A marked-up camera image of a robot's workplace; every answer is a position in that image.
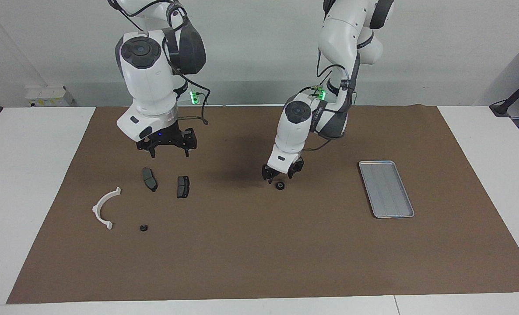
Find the brown table mat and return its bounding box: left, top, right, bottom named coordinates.
left=6, top=104, right=519, bottom=305

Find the long black stand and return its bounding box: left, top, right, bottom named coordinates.
left=489, top=70, right=519, bottom=118

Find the white box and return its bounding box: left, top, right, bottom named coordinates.
left=25, top=85, right=73, bottom=107

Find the rectangular grey brake pad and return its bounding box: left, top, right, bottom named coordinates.
left=176, top=175, right=191, bottom=199

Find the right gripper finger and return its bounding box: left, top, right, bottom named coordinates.
left=181, top=128, right=198, bottom=158
left=137, top=137, right=157, bottom=158

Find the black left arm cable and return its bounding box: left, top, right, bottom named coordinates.
left=303, top=44, right=360, bottom=152

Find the silver metal tray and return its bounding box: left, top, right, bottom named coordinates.
left=358, top=161, right=415, bottom=219

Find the white semicircular bracket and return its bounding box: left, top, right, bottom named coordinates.
left=92, top=187, right=122, bottom=231

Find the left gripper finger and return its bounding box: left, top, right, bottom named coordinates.
left=262, top=164, right=278, bottom=185
left=288, top=157, right=305, bottom=179

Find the tapered grey brake pad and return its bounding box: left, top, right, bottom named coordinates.
left=142, top=167, right=158, bottom=193

